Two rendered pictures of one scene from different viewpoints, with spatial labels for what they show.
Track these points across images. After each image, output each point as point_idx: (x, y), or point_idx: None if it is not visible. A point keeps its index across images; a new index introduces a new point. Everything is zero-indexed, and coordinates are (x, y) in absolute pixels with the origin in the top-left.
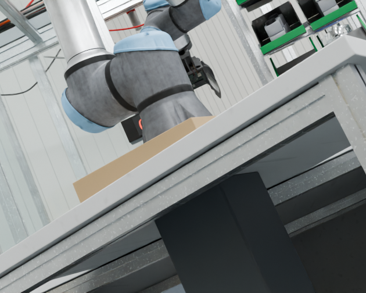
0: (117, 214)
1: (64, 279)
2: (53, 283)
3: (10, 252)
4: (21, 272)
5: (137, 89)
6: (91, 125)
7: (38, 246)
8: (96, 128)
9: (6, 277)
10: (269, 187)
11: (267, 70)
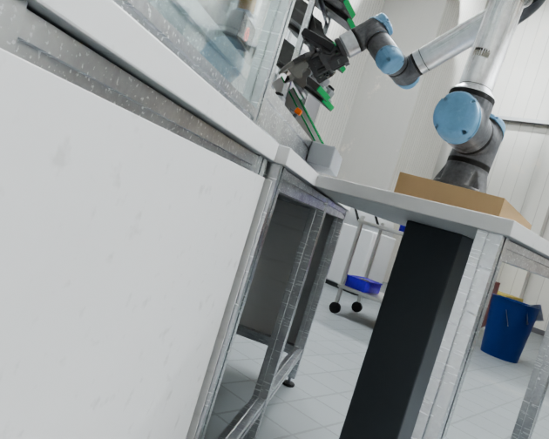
0: None
1: (310, 179)
2: (308, 178)
3: (544, 241)
4: (526, 254)
5: (491, 157)
6: (465, 138)
7: (548, 253)
8: (459, 140)
9: (523, 249)
10: (332, 199)
11: (288, 88)
